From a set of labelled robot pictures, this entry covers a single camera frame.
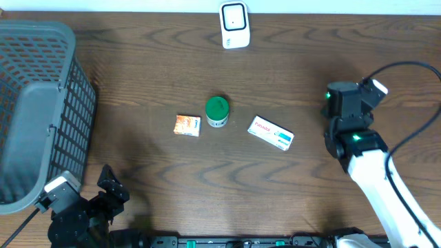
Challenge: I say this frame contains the white Panadol box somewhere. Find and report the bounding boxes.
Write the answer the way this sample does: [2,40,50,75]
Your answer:
[247,116,295,151]

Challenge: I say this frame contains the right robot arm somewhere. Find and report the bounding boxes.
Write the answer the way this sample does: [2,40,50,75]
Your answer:
[322,80,440,247]

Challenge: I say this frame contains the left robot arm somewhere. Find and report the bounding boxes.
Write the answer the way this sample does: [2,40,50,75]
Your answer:
[48,165,151,247]

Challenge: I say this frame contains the white barcode scanner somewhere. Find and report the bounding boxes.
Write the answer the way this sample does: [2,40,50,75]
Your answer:
[219,1,251,50]

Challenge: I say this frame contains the grey plastic basket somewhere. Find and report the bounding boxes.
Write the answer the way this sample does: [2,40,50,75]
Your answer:
[1,20,97,215]

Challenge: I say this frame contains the orange snack packet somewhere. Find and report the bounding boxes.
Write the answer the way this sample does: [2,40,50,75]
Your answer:
[174,115,201,137]

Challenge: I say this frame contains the green lid jar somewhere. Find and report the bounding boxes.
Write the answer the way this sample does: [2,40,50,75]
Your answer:
[205,96,229,127]

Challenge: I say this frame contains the black left camera cable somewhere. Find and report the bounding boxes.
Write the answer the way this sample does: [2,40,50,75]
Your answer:
[0,207,41,248]

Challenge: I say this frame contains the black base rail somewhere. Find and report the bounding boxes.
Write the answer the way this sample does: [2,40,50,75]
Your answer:
[147,235,393,248]

